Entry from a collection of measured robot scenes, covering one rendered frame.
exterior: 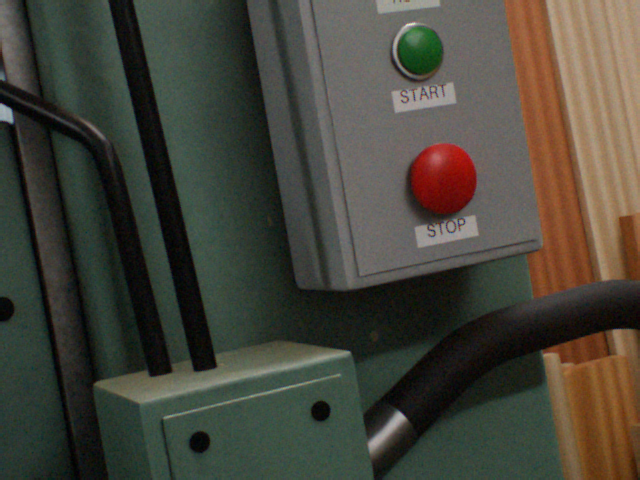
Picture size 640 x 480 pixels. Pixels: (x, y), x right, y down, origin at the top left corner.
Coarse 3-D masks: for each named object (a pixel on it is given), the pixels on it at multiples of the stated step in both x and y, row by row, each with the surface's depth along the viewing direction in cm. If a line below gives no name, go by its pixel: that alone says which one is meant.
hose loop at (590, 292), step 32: (576, 288) 58; (608, 288) 58; (480, 320) 56; (512, 320) 56; (544, 320) 56; (576, 320) 57; (608, 320) 58; (448, 352) 55; (480, 352) 55; (512, 352) 56; (416, 384) 54; (448, 384) 54; (384, 416) 53; (416, 416) 53; (384, 448) 52
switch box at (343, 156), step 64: (256, 0) 54; (320, 0) 51; (448, 0) 53; (320, 64) 51; (384, 64) 52; (448, 64) 53; (512, 64) 54; (320, 128) 51; (384, 128) 52; (448, 128) 53; (512, 128) 54; (320, 192) 52; (384, 192) 52; (512, 192) 54; (320, 256) 53; (384, 256) 52; (448, 256) 53; (512, 256) 54
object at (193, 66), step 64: (64, 0) 53; (192, 0) 55; (64, 64) 53; (192, 64) 55; (256, 64) 56; (128, 128) 54; (192, 128) 55; (256, 128) 56; (64, 192) 55; (192, 192) 55; (256, 192) 56; (256, 256) 56; (128, 320) 53; (256, 320) 56; (320, 320) 57; (384, 320) 58; (448, 320) 60; (384, 384) 58; (512, 384) 61; (448, 448) 60; (512, 448) 61
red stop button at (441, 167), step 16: (448, 144) 52; (416, 160) 52; (432, 160) 51; (448, 160) 52; (464, 160) 52; (416, 176) 51; (432, 176) 51; (448, 176) 52; (464, 176) 52; (416, 192) 51; (432, 192) 51; (448, 192) 52; (464, 192) 52; (432, 208) 52; (448, 208) 52
